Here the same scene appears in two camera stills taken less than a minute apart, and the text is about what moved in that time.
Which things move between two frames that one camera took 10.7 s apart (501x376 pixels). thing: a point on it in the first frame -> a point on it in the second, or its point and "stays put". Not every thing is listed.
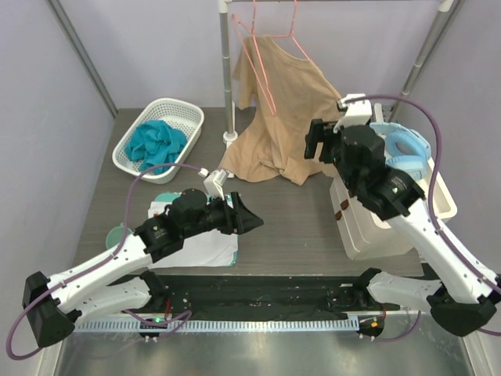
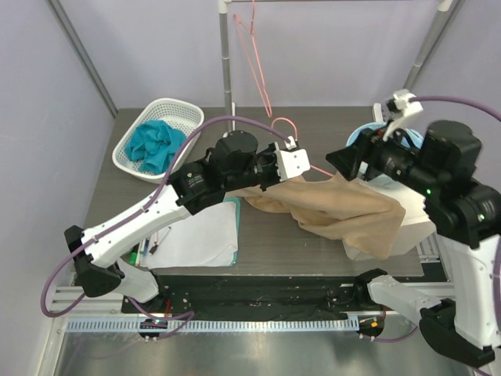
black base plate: [263, 297] stays put
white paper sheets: [211, 248] stays put
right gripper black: [322, 131] -> [369, 147]
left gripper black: [234, 222] -> [271, 154]
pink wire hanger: [291, 33] -> [297, 135]
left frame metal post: [78, 46] stays put
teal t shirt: [153, 143] stays put
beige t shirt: [282, 93] -> [365, 218]
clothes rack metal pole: [230, 137] stays put
